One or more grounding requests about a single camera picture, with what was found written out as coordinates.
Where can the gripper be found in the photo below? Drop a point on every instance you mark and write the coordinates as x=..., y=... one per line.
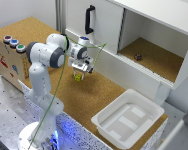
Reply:
x=81, y=63

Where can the yellow block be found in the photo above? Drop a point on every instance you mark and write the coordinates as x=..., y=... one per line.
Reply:
x=78, y=77

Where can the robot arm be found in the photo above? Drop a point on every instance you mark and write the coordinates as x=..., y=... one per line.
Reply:
x=39, y=75

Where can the white cabinet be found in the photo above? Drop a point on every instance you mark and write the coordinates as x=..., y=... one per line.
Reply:
x=154, y=13

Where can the white sliding door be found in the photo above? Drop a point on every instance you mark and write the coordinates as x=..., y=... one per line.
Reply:
x=107, y=23

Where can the purple block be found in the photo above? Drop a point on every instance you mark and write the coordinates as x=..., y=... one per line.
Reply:
x=138, y=56

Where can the wooden drawer box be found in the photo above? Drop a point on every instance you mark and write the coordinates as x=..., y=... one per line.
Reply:
x=30, y=30

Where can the green button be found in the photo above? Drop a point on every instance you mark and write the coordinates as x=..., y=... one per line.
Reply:
x=20, y=47

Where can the blue button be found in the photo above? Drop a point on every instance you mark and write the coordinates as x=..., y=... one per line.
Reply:
x=14, y=42

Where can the white plastic box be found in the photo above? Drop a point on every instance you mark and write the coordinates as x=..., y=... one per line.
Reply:
x=127, y=121

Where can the red button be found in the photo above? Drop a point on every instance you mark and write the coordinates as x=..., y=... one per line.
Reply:
x=7, y=38

